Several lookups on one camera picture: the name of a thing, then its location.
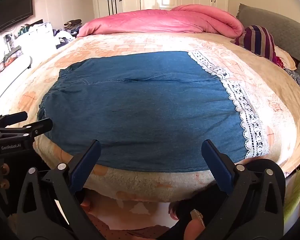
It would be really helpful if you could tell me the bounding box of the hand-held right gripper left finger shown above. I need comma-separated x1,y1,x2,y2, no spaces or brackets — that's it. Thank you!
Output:
15,139,102,240

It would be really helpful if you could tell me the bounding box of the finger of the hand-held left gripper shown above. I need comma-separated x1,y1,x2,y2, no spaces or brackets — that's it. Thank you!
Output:
0,118,53,143
0,112,28,130

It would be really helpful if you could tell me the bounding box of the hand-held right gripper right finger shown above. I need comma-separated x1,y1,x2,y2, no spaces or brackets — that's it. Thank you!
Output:
201,139,287,240

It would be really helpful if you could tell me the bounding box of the blue denim pants lace trim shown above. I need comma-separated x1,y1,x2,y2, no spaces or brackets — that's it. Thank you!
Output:
37,50,271,173

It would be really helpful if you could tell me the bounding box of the white desk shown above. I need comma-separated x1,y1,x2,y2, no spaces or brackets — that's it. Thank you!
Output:
0,54,33,113

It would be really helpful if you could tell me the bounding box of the person's left foot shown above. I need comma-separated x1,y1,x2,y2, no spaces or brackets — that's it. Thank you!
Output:
79,194,92,208

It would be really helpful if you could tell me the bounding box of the person's foot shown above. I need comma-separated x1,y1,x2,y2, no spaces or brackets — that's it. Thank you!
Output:
79,194,92,208
168,201,206,240

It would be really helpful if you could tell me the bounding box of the person's right foot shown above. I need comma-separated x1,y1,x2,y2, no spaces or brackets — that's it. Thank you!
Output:
168,201,206,240

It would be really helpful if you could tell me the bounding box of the white storage box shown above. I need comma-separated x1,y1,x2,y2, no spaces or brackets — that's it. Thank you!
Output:
17,21,54,55

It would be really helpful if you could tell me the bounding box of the yellow-green cloth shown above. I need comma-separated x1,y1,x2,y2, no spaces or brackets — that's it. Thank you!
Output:
283,164,300,232

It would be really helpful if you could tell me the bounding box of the pile of clothes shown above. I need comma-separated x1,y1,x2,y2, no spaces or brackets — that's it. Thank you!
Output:
53,19,82,48

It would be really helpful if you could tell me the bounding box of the cream pillow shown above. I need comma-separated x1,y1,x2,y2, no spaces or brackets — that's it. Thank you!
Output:
274,46,297,71

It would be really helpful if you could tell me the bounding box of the cream orange printed blanket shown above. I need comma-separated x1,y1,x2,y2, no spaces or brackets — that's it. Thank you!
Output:
0,31,300,203

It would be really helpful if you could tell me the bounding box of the purple striped pillow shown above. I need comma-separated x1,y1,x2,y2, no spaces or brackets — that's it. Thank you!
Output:
234,25,278,62

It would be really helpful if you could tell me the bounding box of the grey headboard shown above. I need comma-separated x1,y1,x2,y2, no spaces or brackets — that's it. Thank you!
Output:
236,3,300,80

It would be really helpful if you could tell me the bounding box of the pink duvet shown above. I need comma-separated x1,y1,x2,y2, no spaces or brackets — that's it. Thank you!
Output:
77,4,245,39

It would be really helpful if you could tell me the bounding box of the black wall television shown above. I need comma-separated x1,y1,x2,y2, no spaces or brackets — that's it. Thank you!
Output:
0,0,34,37

